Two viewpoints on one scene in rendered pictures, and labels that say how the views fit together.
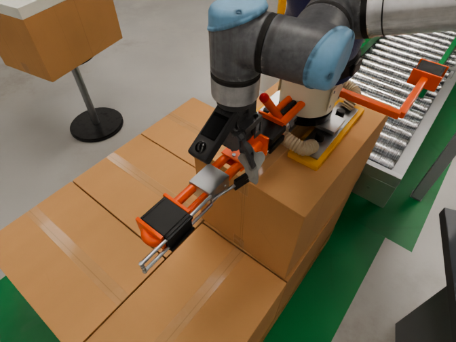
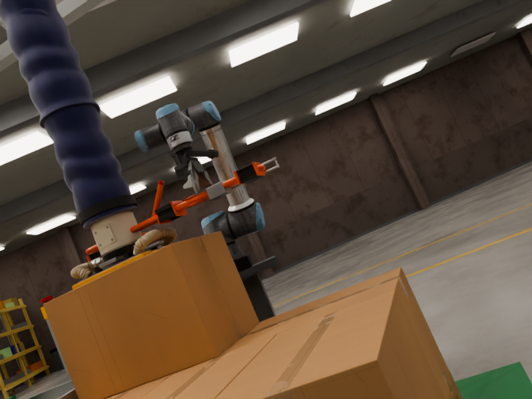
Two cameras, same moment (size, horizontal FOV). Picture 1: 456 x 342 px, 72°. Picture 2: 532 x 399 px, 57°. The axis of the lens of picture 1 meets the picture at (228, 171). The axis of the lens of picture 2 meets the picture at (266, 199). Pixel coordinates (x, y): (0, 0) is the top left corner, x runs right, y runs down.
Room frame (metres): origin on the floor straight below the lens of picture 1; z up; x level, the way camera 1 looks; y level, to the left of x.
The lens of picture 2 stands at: (0.97, 1.75, 0.80)
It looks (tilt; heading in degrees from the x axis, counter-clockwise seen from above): 5 degrees up; 249
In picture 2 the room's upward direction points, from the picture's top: 24 degrees counter-clockwise
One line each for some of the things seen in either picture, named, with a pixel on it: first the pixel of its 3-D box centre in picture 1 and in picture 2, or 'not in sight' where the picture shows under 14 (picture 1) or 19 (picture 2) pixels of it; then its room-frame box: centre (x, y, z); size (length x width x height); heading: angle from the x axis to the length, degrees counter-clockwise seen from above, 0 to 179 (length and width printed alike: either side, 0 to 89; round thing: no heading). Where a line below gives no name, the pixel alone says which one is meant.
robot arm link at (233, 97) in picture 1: (233, 84); (180, 142); (0.50, -0.01, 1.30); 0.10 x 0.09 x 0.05; 52
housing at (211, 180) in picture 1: (209, 184); (218, 190); (0.46, 0.04, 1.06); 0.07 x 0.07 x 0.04; 52
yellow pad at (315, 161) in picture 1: (329, 127); not in sight; (0.76, -0.32, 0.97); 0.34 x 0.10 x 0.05; 142
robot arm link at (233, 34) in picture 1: (237, 39); (172, 121); (0.50, -0.02, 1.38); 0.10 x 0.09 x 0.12; 62
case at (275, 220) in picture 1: (290, 165); (155, 313); (0.80, -0.24, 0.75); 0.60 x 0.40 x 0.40; 140
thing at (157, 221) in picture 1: (165, 220); (249, 173); (0.35, 0.13, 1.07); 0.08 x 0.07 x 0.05; 142
